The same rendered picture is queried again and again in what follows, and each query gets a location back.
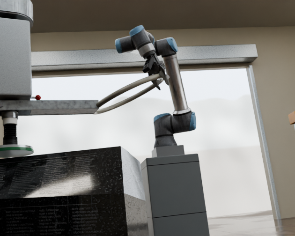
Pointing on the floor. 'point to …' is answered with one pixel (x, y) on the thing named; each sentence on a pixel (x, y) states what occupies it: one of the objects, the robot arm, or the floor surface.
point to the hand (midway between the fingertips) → (162, 85)
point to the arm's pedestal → (174, 196)
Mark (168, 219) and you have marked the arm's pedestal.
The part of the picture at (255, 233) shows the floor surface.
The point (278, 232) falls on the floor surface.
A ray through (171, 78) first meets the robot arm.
